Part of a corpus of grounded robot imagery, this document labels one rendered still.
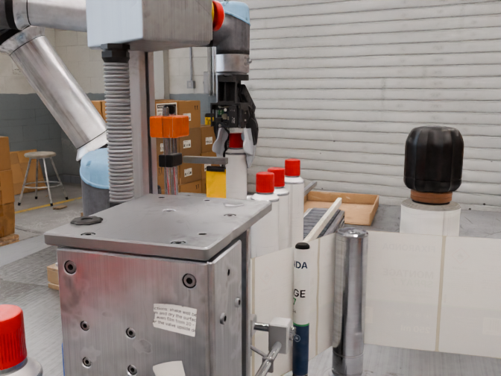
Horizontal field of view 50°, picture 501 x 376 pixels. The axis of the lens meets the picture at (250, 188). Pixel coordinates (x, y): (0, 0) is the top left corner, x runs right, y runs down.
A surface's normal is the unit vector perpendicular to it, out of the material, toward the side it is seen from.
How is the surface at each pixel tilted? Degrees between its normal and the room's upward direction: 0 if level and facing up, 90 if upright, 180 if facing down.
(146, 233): 0
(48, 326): 0
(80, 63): 90
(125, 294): 90
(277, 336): 90
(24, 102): 90
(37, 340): 0
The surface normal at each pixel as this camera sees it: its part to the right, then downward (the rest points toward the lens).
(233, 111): -0.30, 0.17
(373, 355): 0.00, -0.98
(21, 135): 0.87, 0.09
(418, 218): -0.67, 0.14
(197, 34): 0.61, 0.15
